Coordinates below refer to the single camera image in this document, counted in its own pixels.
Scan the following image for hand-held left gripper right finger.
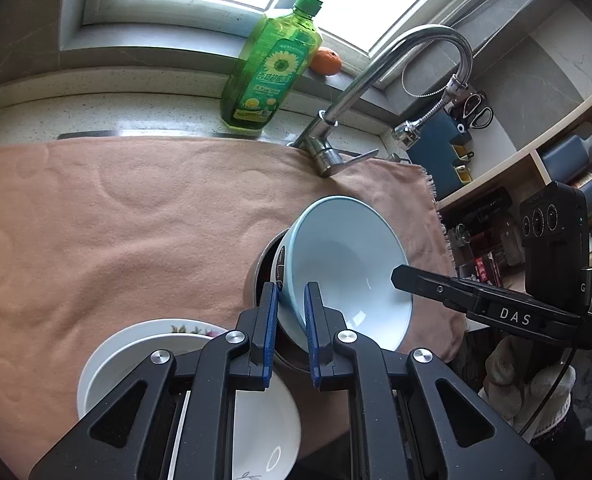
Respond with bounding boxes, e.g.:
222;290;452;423
303;281;556;480

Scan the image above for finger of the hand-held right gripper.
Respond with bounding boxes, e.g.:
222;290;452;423
391;263;479;313

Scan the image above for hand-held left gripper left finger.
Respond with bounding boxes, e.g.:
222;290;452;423
28;282;279;480

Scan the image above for large steel bowl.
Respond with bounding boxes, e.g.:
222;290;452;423
248;230;317;373

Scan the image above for plain white plate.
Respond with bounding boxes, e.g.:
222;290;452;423
83;332;303;480

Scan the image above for light blue bowl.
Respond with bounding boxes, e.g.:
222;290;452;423
275;196;417;353

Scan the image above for large floral plate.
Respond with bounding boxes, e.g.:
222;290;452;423
76;317;237;421

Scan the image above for person's right hand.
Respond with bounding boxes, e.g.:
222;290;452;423
480;335;576;436

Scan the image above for glass jar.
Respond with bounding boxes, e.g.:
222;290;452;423
447;222;472;250

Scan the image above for dark blue bottle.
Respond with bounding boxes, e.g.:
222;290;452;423
540;122;592;186

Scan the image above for wooden shelf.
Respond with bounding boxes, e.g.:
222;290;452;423
436;67;592;271

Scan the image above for blue utensil holder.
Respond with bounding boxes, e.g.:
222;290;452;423
407;110;476;201

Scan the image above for black scissors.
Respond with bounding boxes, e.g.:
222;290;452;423
456;91;494;131

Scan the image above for chrome faucet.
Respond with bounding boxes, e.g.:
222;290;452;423
287;24;474;178

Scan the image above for orange fruit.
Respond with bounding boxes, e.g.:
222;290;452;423
310;46;343;77

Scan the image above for green dish soap bottle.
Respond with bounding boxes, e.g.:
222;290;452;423
220;0;347;137

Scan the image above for faucet sprayer hose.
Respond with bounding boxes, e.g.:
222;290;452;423
393;72;469;148

